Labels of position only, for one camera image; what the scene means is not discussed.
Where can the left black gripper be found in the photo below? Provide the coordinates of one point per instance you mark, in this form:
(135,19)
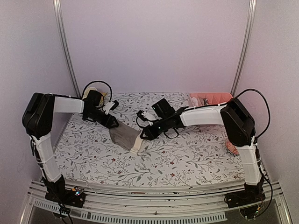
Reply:
(109,122)

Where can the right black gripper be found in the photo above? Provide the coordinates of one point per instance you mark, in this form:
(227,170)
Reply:
(148,131)

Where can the taupe underwear cream waistband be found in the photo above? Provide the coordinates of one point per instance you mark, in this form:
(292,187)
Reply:
(126,137)

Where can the grey boxer briefs white trim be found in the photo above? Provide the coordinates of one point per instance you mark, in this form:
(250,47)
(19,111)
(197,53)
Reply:
(202,101)

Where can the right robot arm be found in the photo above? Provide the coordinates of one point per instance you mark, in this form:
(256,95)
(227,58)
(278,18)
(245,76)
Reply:
(240,130)

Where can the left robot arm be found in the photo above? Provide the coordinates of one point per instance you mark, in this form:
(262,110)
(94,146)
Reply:
(38,119)

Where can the woven bamboo coaster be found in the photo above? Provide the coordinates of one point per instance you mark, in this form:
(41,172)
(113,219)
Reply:
(103,97)

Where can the cream ceramic mug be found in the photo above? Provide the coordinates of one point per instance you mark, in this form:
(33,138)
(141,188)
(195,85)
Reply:
(88,90)

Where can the floral tablecloth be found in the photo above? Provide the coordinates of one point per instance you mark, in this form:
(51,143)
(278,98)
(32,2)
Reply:
(197,156)

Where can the white item in tray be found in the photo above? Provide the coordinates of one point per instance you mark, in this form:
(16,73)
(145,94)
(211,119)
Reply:
(194,102)

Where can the pink divided organizer tray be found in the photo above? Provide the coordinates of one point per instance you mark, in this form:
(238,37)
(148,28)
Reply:
(213,97)

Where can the red patterned bowl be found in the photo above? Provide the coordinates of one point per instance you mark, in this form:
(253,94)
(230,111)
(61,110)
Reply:
(231,148)

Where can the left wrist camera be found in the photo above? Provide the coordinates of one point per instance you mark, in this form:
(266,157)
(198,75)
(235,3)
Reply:
(110,106)

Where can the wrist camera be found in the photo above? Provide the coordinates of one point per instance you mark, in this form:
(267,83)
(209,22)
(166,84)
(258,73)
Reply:
(110,106)
(146,116)

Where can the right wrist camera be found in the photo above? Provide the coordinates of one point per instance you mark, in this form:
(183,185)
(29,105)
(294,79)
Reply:
(146,116)

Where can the front aluminium rail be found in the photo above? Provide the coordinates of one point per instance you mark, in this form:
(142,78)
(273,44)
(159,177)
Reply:
(202,204)

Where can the left aluminium frame post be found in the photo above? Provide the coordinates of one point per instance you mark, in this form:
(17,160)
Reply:
(64,44)

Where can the aluminium frame post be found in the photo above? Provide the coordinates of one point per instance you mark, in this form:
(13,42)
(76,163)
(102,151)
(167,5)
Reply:
(245,44)
(64,44)

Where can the right aluminium frame post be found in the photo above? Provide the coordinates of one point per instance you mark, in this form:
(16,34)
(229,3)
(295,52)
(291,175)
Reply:
(245,44)

